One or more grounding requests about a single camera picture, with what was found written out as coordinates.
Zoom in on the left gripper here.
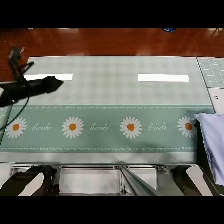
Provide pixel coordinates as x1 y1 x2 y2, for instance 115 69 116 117
32 75 65 96

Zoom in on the light blue shirt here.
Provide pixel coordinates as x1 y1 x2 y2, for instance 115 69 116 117
194 112 224 187

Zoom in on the black cable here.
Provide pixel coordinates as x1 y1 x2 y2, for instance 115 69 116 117
0 87 32 132

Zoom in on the silver frame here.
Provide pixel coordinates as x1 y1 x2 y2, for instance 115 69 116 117
0 161 224 197

